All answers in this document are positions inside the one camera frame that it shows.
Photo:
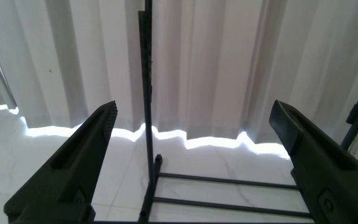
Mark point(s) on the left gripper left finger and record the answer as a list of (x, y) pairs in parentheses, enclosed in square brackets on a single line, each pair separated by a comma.
[(64, 186)]

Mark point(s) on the black clothes rack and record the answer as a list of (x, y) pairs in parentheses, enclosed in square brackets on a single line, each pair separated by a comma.
[(148, 93)]

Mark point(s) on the white curtain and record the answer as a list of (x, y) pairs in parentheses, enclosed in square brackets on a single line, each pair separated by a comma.
[(213, 62)]

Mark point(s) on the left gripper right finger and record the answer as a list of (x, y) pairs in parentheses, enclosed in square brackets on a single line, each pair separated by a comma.
[(331, 186)]

